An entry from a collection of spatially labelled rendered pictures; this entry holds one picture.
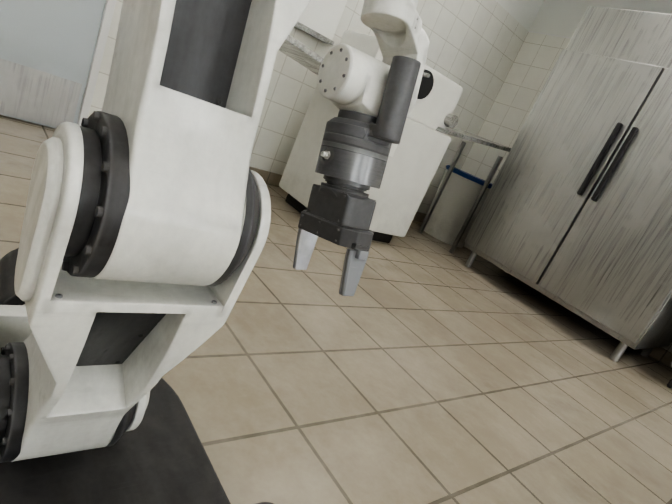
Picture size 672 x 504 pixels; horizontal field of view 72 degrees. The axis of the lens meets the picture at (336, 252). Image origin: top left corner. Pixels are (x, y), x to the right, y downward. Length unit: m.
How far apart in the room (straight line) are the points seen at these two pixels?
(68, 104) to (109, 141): 2.79
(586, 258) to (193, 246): 3.18
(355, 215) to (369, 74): 0.17
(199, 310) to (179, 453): 0.40
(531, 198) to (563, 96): 0.74
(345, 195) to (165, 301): 0.24
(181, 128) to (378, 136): 0.25
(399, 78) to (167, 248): 0.32
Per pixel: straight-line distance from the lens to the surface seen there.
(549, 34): 5.21
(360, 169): 0.57
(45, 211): 0.42
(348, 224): 0.58
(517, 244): 3.66
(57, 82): 3.17
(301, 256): 0.66
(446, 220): 4.48
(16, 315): 0.78
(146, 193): 0.39
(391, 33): 0.67
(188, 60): 0.47
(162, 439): 0.87
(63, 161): 0.42
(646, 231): 3.39
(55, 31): 3.13
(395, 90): 0.57
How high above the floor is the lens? 0.76
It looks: 16 degrees down
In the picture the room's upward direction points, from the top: 24 degrees clockwise
